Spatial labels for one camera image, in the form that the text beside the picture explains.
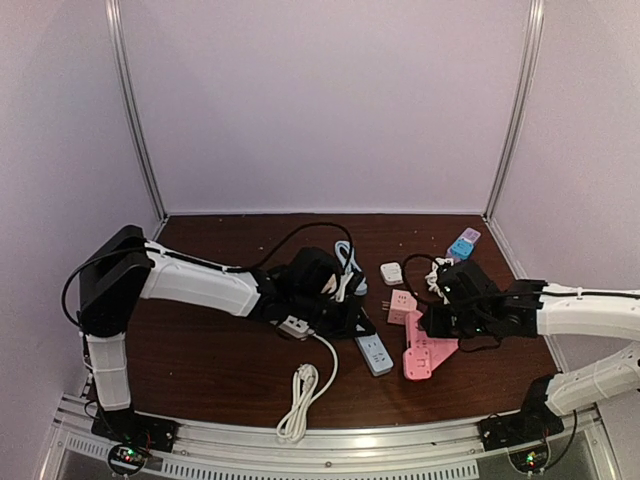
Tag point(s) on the right aluminium frame post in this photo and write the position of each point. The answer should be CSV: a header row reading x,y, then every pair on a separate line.
x,y
529,59

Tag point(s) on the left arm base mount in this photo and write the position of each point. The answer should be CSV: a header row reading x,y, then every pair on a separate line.
x,y
134,429

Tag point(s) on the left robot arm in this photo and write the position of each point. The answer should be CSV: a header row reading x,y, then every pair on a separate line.
x,y
129,267

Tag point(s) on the white square adapter plug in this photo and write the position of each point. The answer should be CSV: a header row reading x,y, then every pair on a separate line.
x,y
391,273

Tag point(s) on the aluminium frame post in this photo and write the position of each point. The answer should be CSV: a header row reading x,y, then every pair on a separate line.
x,y
529,59
115,26

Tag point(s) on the blue-grey power strip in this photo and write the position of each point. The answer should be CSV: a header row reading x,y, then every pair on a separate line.
x,y
375,354

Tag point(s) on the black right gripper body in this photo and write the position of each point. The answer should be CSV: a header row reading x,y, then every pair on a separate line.
x,y
467,326

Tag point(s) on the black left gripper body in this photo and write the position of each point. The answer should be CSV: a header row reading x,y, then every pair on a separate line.
x,y
330,323

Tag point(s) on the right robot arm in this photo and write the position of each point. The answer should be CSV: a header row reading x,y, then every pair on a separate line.
x,y
577,311

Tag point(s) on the white power strip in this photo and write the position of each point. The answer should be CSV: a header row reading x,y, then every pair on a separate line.
x,y
295,328

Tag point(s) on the pink triangular socket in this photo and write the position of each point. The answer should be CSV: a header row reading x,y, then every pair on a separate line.
x,y
440,349
417,364

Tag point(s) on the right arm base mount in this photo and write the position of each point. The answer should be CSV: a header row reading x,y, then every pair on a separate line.
x,y
529,424

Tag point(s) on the pink cube socket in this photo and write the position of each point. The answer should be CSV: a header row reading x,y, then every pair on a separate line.
x,y
398,306

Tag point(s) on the left aluminium frame post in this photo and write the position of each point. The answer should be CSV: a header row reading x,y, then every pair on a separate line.
x,y
115,26

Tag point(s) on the white coiled cable purple strip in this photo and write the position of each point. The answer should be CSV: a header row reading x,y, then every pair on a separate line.
x,y
432,277

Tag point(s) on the blue square adapter plug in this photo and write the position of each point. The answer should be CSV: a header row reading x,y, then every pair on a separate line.
x,y
460,250

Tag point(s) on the aluminium front rail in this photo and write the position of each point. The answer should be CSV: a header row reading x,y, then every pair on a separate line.
x,y
442,450

